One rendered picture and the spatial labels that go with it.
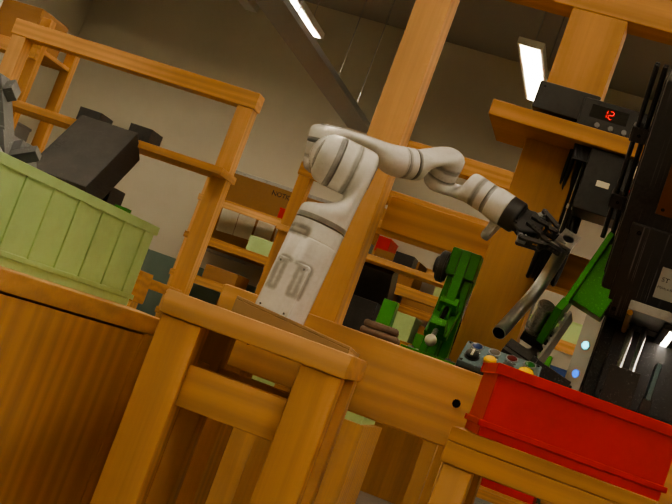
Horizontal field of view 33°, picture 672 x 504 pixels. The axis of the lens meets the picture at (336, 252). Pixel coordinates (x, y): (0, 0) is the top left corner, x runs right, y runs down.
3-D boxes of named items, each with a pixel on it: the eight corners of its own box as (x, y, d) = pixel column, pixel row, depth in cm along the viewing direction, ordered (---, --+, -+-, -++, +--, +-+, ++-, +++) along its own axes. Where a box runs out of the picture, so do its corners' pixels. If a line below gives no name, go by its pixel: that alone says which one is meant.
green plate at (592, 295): (586, 338, 234) (644, 252, 234) (552, 315, 236) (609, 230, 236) (586, 342, 245) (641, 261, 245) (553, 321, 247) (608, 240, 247)
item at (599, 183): (643, 228, 261) (664, 167, 262) (571, 206, 265) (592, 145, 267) (641, 238, 273) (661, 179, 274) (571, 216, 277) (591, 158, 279)
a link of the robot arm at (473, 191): (471, 221, 256) (489, 188, 252) (415, 184, 260) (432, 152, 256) (482, 213, 262) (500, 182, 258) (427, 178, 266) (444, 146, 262)
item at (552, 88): (592, 124, 271) (601, 96, 272) (531, 106, 275) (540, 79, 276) (592, 131, 278) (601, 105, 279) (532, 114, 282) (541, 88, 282)
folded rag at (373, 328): (361, 333, 234) (366, 320, 234) (398, 347, 233) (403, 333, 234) (358, 331, 224) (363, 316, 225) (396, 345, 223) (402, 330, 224)
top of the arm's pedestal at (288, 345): (344, 379, 180) (353, 355, 180) (158, 310, 184) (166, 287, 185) (360, 382, 212) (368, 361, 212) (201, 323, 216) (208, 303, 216)
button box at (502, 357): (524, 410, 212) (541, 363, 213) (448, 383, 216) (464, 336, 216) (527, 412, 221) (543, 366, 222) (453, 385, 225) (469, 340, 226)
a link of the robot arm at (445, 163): (473, 161, 257) (424, 151, 249) (456, 193, 261) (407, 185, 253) (459, 144, 262) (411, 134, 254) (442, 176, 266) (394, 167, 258)
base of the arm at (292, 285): (294, 321, 193) (336, 229, 194) (247, 300, 196) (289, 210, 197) (308, 329, 202) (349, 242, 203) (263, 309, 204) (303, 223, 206)
